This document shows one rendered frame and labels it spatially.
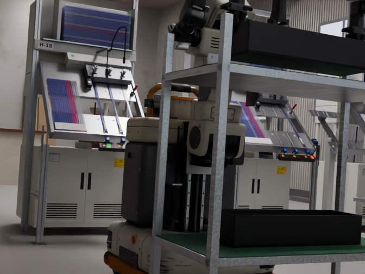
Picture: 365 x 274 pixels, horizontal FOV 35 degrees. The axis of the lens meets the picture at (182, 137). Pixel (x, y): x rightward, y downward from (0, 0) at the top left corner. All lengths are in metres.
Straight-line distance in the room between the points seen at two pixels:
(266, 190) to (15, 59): 6.91
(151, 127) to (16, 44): 8.30
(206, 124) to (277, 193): 2.50
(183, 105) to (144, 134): 0.27
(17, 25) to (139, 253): 8.65
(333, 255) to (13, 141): 6.65
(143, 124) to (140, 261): 0.64
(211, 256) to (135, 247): 0.93
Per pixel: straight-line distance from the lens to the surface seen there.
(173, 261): 2.50
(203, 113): 2.59
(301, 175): 9.17
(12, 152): 8.31
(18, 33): 10.96
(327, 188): 4.96
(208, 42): 2.62
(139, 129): 2.78
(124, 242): 2.81
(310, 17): 9.39
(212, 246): 1.80
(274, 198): 4.96
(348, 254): 2.13
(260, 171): 4.85
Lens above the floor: 0.68
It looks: 1 degrees up
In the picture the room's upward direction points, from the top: 4 degrees clockwise
